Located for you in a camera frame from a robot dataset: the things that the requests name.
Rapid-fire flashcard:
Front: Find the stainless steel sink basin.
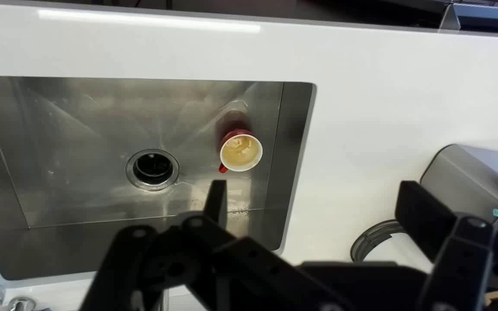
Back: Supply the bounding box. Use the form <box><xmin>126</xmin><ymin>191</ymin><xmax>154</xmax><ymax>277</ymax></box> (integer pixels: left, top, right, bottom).
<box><xmin>0</xmin><ymin>77</ymin><xmax>318</xmax><ymax>282</ymax></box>

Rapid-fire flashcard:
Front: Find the large chrome faucet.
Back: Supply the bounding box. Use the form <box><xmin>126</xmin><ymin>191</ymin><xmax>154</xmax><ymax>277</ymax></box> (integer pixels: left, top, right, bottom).
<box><xmin>418</xmin><ymin>142</ymin><xmax>498</xmax><ymax>239</ymax></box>

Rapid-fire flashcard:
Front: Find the round black sink drain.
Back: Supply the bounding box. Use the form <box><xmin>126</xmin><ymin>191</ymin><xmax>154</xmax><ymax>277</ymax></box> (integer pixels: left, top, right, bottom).
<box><xmin>124</xmin><ymin>148</ymin><xmax>181</xmax><ymax>193</ymax></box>

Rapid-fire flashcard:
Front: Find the red cup with white inside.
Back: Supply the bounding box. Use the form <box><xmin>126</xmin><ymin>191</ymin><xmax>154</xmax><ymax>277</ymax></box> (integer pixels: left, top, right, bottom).
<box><xmin>216</xmin><ymin>127</ymin><xmax>264</xmax><ymax>175</ymax></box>

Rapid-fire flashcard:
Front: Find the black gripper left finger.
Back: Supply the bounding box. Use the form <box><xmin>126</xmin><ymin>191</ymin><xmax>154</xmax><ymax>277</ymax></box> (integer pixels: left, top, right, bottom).
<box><xmin>79</xmin><ymin>179</ymin><xmax>356</xmax><ymax>311</ymax></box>

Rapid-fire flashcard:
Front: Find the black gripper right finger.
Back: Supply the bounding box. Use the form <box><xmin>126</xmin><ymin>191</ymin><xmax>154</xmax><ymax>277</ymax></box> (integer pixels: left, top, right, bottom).
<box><xmin>394</xmin><ymin>180</ymin><xmax>498</xmax><ymax>311</ymax></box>

